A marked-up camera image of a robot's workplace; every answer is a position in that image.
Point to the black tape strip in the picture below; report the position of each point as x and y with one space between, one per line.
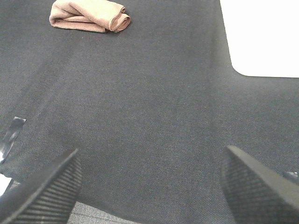
10 137

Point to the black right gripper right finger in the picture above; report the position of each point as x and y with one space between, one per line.
256 194

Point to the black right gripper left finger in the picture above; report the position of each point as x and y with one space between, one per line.
48 197

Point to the black fabric table cover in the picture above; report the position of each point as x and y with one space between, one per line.
150 108

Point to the brown microfiber towel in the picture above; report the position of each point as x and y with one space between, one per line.
89 15

